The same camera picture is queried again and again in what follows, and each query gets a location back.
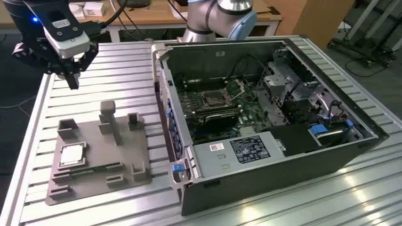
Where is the black wire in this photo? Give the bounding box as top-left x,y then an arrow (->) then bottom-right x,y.
231,55 -> 267,78

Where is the CPU socket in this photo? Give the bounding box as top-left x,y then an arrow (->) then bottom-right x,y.
201,90 -> 234,108

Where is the white wheeled stand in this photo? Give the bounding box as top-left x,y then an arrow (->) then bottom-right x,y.
326,0 -> 402,69

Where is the open black PC case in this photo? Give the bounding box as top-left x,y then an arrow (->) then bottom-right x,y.
150,37 -> 390,217

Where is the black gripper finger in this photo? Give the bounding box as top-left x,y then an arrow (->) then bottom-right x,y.
11,42 -> 74,90
72,41 -> 99,90

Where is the black graphics card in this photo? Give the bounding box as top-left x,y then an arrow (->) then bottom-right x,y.
189,107 -> 239,134

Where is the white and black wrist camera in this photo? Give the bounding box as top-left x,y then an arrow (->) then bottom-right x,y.
27,0 -> 92,59

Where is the flat cardboard sheet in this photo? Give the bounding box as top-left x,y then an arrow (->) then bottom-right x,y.
251,0 -> 286,16

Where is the grey parts rack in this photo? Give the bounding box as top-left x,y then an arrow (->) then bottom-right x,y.
46,100 -> 155,206

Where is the black camera cable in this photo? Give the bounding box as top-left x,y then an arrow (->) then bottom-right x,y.
84,0 -> 129,36

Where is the green motherboard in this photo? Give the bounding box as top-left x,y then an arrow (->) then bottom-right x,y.
175,77 -> 274,145

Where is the small pale open box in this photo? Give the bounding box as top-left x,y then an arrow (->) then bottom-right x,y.
171,0 -> 190,12

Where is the white labelled box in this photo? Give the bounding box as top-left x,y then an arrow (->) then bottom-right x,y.
83,3 -> 106,17

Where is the open socket cover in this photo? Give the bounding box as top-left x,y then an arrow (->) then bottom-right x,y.
223,79 -> 247,97

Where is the small silver heat sink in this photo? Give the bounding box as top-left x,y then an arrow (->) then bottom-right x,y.
241,126 -> 259,137

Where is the green RAM stick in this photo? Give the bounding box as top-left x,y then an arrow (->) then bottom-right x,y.
70,165 -> 108,177

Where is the thin floor cable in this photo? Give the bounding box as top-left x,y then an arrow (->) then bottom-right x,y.
0,95 -> 39,109

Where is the grey power supply unit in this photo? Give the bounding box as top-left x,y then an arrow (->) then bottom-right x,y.
191,131 -> 287,178

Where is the blue disk carrier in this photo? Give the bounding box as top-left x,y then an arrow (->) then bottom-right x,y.
309,124 -> 330,137

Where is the silver drive cage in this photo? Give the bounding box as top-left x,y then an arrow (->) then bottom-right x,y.
259,48 -> 318,113

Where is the CPU with silver lid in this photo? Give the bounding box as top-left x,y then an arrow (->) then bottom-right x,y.
60,145 -> 86,166

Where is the brown wooden cabinet panel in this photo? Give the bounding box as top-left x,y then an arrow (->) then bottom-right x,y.
275,0 -> 358,48

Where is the wooden desk with white legs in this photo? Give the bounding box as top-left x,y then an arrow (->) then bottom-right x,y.
0,0 -> 286,43

